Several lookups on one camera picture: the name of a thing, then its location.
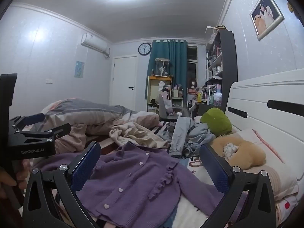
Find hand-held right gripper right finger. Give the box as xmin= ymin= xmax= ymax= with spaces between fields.
xmin=199 ymin=143 xmax=277 ymax=228

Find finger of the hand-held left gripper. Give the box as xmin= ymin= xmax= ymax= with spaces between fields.
xmin=21 ymin=123 xmax=72 ymax=145
xmin=9 ymin=113 xmax=45 ymax=131

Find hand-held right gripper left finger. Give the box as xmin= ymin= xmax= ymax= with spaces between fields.
xmin=22 ymin=142 xmax=101 ymax=228

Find purple knit cardigan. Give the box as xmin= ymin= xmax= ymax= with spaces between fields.
xmin=36 ymin=141 xmax=247 ymax=224

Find person's left hand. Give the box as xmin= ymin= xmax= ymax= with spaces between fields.
xmin=0 ymin=159 xmax=30 ymax=200

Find printed white bed sheet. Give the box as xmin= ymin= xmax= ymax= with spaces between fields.
xmin=164 ymin=157 xmax=304 ymax=228

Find striped fleece blanket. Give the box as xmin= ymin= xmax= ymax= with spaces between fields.
xmin=85 ymin=120 xmax=181 ymax=157

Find grey pink striped duvet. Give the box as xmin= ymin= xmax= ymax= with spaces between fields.
xmin=40 ymin=98 xmax=160 ymax=138

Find light blue denim shirt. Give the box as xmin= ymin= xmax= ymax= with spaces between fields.
xmin=183 ymin=122 xmax=216 ymax=158

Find yellow plush toy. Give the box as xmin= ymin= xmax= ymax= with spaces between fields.
xmin=210 ymin=136 xmax=266 ymax=170

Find green plush cushion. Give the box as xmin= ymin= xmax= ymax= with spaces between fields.
xmin=200 ymin=108 xmax=233 ymax=137

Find light blue jeans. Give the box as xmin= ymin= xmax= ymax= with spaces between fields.
xmin=169 ymin=116 xmax=195 ymax=158

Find cream quilted cloth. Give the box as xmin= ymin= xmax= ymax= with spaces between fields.
xmin=109 ymin=122 xmax=171 ymax=149

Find white pink pillow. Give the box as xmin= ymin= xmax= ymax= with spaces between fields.
xmin=228 ymin=128 xmax=298 ymax=200

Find small white rack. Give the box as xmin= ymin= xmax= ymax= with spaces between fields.
xmin=171 ymin=89 xmax=184 ymax=114

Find grey chair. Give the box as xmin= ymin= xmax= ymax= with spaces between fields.
xmin=158 ymin=94 xmax=178 ymax=121

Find white door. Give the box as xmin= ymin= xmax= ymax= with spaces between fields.
xmin=112 ymin=56 xmax=138 ymax=112

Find wig head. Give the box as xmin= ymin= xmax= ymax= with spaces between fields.
xmin=189 ymin=79 xmax=199 ymax=93

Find white bed headboard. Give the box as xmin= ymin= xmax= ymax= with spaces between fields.
xmin=224 ymin=69 xmax=304 ymax=183

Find white air conditioner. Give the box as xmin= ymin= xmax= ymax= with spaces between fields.
xmin=81 ymin=34 xmax=111 ymax=57

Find yellow shelf unit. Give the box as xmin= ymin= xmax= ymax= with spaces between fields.
xmin=146 ymin=76 xmax=173 ymax=113

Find dark bookshelf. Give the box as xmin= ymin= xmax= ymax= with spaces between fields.
xmin=205 ymin=26 xmax=238 ymax=107

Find glass display case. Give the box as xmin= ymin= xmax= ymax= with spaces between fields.
xmin=155 ymin=58 xmax=170 ymax=77

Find teal curtain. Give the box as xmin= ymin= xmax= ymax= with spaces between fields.
xmin=145 ymin=39 xmax=188 ymax=99

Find window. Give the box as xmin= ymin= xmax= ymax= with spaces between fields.
xmin=186 ymin=46 xmax=198 ymax=88

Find small wall poster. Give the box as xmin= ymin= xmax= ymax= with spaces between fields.
xmin=74 ymin=61 xmax=85 ymax=78

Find round wall clock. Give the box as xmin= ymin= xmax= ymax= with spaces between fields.
xmin=138 ymin=43 xmax=152 ymax=56

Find framed wall picture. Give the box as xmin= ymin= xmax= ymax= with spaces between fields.
xmin=250 ymin=0 xmax=285 ymax=41

